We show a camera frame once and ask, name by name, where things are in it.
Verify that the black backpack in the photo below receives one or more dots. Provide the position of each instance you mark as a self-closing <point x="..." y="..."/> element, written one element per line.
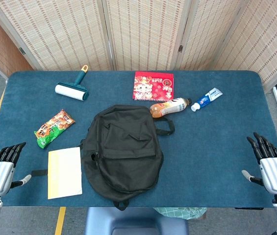
<point x="123" y="151"/>

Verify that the orange drink plastic bottle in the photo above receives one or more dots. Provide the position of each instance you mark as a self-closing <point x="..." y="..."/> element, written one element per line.
<point x="167" y="107"/>

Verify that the yellow notebook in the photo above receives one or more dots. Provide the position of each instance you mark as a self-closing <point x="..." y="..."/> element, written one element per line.
<point x="64" y="173"/>

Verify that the green checked cloth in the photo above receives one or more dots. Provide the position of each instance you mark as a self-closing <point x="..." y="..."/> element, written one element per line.
<point x="180" y="212"/>

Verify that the dark metal screen hinge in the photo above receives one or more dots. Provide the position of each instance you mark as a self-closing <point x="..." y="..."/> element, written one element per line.
<point x="21" y="51"/>
<point x="180" y="48"/>

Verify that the blue table cover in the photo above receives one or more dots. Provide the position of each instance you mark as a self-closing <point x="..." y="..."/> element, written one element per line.
<point x="214" y="147"/>

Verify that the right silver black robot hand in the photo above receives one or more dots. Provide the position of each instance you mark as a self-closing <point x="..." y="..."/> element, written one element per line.
<point x="275" y="173"/>

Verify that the orange green snack bag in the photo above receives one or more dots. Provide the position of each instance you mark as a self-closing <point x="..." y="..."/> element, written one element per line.
<point x="53" y="128"/>

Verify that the blue white toothpaste tube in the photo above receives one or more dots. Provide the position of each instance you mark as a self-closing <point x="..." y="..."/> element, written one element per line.
<point x="205" y="99"/>

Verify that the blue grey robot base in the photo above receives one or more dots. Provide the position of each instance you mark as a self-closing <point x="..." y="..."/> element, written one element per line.
<point x="133" y="220"/>

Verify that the bamboo folding screen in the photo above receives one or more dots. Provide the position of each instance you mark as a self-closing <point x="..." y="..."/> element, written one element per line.
<point x="143" y="31"/>

